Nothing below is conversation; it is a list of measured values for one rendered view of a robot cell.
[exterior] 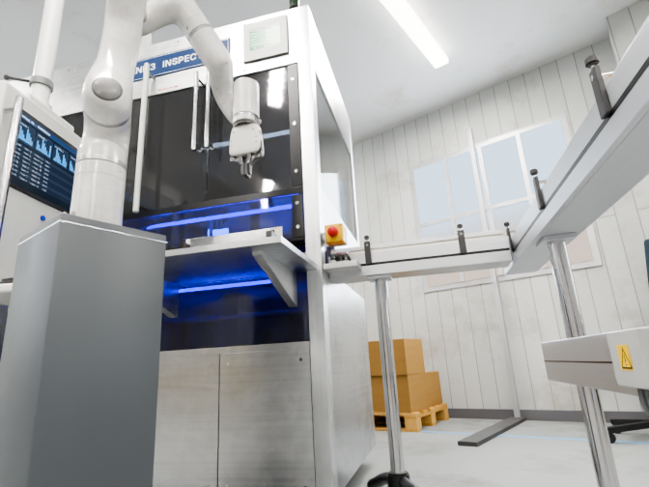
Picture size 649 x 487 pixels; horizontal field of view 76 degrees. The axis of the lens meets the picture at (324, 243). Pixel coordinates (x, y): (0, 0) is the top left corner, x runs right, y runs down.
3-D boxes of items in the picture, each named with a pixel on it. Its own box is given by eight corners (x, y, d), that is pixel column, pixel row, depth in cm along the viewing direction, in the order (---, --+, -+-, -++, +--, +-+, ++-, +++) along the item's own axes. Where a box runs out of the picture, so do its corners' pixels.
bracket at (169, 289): (171, 317, 167) (172, 285, 171) (178, 317, 167) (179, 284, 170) (109, 307, 135) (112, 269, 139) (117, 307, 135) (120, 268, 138)
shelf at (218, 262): (166, 290, 180) (166, 286, 181) (323, 273, 164) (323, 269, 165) (76, 268, 135) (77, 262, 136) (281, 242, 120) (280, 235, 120)
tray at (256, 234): (238, 271, 161) (238, 262, 162) (302, 264, 155) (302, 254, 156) (189, 249, 130) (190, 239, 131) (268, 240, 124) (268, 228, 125)
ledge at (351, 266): (331, 275, 170) (331, 271, 170) (363, 272, 167) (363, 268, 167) (323, 269, 157) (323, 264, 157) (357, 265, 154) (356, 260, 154)
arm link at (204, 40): (183, 61, 144) (232, 134, 144) (190, 27, 130) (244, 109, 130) (205, 54, 148) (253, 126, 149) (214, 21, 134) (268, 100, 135)
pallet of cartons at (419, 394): (344, 415, 438) (340, 348, 457) (456, 419, 366) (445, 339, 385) (289, 426, 376) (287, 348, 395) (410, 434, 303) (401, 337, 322)
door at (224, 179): (207, 202, 179) (210, 84, 195) (303, 186, 169) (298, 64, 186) (206, 201, 178) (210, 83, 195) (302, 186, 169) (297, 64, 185)
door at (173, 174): (113, 216, 190) (124, 103, 206) (206, 202, 179) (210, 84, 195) (112, 215, 189) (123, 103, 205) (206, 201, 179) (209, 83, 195)
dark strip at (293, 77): (294, 238, 164) (287, 66, 186) (304, 236, 163) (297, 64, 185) (292, 237, 163) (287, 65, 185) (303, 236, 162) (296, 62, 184)
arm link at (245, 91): (229, 124, 137) (236, 108, 129) (229, 90, 141) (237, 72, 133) (254, 128, 141) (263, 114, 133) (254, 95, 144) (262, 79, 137)
